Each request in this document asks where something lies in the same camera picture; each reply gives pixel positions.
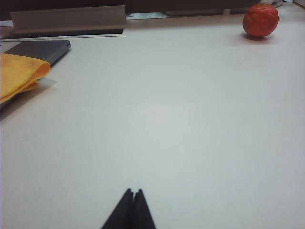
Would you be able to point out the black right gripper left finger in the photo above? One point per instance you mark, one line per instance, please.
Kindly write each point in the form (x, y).
(121, 212)

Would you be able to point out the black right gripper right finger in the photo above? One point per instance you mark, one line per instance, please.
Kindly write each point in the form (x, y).
(143, 212)

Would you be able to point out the grey fabric desk divider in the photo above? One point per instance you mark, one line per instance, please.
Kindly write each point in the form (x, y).
(71, 3)

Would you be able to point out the yellow microfibre rag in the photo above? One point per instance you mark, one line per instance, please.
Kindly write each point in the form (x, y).
(19, 74)

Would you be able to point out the silver closed laptop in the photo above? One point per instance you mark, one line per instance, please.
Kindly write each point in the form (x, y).
(45, 48)

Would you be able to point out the orange tangerine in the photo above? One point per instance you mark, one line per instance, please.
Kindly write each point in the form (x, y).
(261, 20)

